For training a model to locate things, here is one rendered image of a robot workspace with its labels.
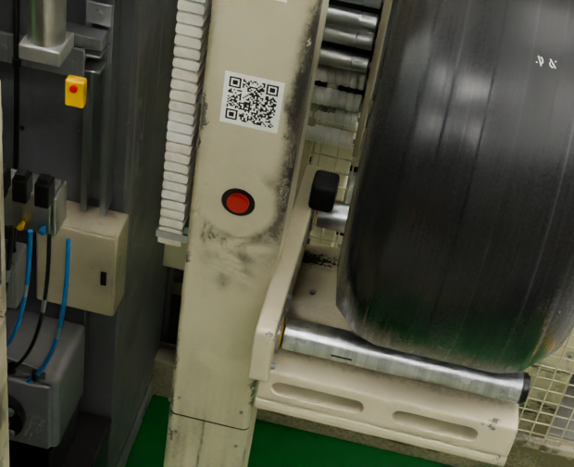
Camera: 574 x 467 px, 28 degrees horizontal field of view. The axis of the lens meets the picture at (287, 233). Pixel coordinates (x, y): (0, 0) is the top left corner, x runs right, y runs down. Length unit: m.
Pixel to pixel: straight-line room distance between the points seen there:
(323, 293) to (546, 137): 0.64
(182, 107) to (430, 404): 0.52
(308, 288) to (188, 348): 0.22
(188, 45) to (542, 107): 0.45
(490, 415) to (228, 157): 0.50
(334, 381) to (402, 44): 0.51
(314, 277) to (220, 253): 0.27
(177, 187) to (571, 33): 0.57
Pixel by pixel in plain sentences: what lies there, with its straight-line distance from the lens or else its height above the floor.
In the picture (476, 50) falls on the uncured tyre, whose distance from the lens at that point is 1.29.
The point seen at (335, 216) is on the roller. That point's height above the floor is 0.91.
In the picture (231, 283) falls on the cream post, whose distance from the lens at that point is 1.64.
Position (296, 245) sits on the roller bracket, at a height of 0.95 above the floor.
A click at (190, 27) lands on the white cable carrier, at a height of 1.30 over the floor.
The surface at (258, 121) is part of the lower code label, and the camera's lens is 1.47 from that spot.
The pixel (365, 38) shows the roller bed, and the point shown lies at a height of 1.11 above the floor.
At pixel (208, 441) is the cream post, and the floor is 0.58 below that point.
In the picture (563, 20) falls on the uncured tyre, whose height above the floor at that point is 1.43.
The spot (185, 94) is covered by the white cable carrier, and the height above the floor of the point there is 1.20.
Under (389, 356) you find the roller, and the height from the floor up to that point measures 0.92.
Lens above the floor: 2.01
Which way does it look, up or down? 39 degrees down
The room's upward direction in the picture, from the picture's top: 10 degrees clockwise
